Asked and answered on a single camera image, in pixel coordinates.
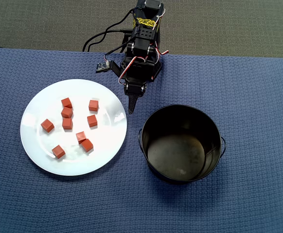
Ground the black round bowl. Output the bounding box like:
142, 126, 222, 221
138, 104, 227, 185

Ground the white round plate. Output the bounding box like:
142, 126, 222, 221
20, 79, 128, 176

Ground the small red cube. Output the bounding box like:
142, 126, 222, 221
88, 99, 99, 112
75, 131, 87, 144
62, 117, 73, 131
80, 138, 94, 153
87, 115, 98, 128
52, 145, 66, 159
61, 107, 74, 119
61, 97, 73, 109
40, 118, 55, 133

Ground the white red servo wire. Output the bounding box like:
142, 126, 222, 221
118, 55, 148, 85
152, 8, 169, 81

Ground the blue woven cloth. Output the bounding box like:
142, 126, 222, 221
0, 47, 283, 233

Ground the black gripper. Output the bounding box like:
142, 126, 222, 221
120, 56, 162, 115

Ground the thin black camera cable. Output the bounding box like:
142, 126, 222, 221
104, 41, 132, 61

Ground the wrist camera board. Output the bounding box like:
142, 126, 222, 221
95, 60, 123, 75

